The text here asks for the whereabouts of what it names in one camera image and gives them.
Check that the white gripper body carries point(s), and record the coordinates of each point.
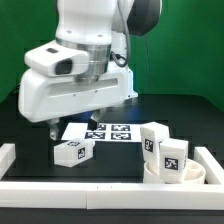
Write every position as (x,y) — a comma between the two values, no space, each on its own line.
(43,98)

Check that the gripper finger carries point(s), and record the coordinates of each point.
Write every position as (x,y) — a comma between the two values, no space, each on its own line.
(95,118)
(53,128)

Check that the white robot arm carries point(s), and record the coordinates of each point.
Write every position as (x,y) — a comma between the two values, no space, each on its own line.
(103,29)

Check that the white marker sheet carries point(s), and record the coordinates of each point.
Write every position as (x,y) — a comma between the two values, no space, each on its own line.
(105,132)

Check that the white U-shaped fence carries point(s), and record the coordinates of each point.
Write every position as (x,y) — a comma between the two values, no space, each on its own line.
(104,196)

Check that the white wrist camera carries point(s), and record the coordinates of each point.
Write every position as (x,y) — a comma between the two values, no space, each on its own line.
(55,60)

